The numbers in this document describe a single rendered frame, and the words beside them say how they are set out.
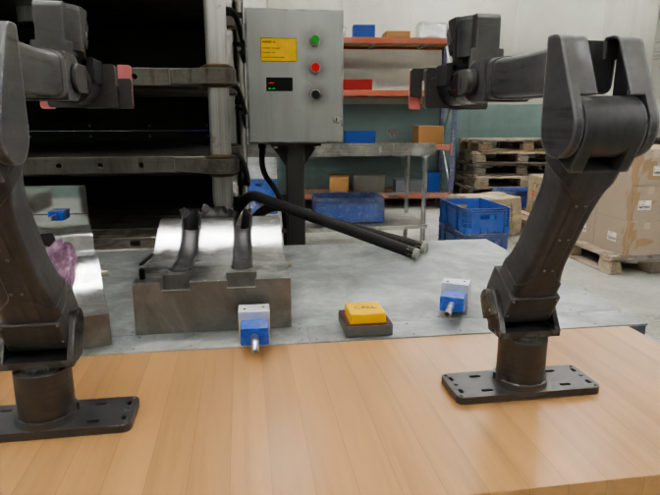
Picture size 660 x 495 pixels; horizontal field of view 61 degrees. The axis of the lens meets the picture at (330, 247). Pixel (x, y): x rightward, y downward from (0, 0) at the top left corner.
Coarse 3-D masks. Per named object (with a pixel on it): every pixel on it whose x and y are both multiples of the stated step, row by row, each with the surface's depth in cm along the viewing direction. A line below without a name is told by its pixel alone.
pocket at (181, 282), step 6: (162, 276) 96; (168, 276) 96; (174, 276) 96; (180, 276) 96; (186, 276) 96; (192, 276) 97; (162, 282) 96; (168, 282) 96; (174, 282) 96; (180, 282) 97; (186, 282) 97; (162, 288) 96; (168, 288) 97; (174, 288) 97; (180, 288) 97; (186, 288) 97
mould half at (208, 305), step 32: (160, 224) 120; (224, 224) 121; (256, 224) 122; (160, 256) 111; (224, 256) 111; (256, 256) 111; (192, 288) 93; (224, 288) 93; (256, 288) 94; (288, 288) 95; (160, 320) 93; (192, 320) 94; (224, 320) 95; (288, 320) 96
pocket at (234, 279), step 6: (228, 276) 98; (234, 276) 98; (240, 276) 98; (246, 276) 98; (252, 276) 98; (228, 282) 98; (234, 282) 98; (240, 282) 98; (246, 282) 98; (252, 282) 98; (228, 288) 94; (234, 288) 94
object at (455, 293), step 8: (448, 280) 105; (456, 280) 105; (464, 280) 105; (448, 288) 104; (456, 288) 103; (464, 288) 103; (440, 296) 100; (448, 296) 100; (456, 296) 100; (464, 296) 100; (440, 304) 101; (448, 304) 98; (456, 304) 100; (464, 304) 100; (448, 312) 97
